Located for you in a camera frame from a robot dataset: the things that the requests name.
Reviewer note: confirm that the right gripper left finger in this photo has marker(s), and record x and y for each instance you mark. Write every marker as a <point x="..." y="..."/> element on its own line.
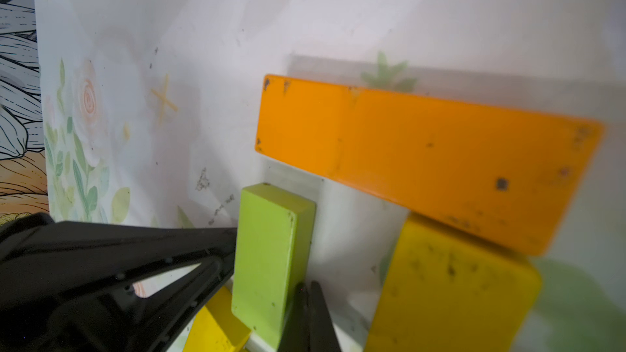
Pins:
<point x="69" y="286"/>

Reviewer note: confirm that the short yellow block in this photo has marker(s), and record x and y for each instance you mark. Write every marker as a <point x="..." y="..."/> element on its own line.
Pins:
<point x="446" y="290"/>

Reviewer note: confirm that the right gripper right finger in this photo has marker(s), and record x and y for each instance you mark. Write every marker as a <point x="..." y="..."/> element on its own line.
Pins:
<point x="308" y="325"/>

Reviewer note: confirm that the long yellow block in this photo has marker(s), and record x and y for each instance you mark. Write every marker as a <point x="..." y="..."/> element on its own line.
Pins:
<point x="215" y="328"/>

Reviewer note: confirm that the orange long block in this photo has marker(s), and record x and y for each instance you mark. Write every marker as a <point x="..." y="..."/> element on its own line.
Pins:
<point x="504" y="175"/>

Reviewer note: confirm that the green block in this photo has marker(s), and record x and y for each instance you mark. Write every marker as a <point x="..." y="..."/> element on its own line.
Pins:
<point x="272" y="251"/>

